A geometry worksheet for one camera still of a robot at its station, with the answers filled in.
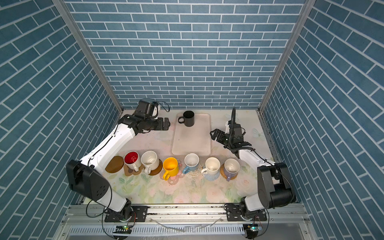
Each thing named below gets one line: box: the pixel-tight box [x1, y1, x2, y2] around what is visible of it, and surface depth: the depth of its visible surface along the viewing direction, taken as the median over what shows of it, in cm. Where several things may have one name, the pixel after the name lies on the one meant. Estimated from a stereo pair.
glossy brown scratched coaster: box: [148, 158, 163, 176], surface depth 89 cm
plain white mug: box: [201, 157, 221, 176], surface depth 84 cm
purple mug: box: [224, 158, 241, 182], surface depth 85 cm
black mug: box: [178, 110, 195, 127], surface depth 109 cm
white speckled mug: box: [141, 150, 160, 175], surface depth 86 cm
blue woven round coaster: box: [202, 170, 220, 181], surface depth 88 cm
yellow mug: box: [162, 157, 180, 181], surface depth 84 cm
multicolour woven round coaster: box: [186, 164, 203, 177], surface depth 88 cm
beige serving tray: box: [170, 112, 212, 157], surface depth 107 cm
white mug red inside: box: [123, 151, 142, 172], surface depth 86 cm
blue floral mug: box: [182, 153, 200, 175], surface depth 84 cm
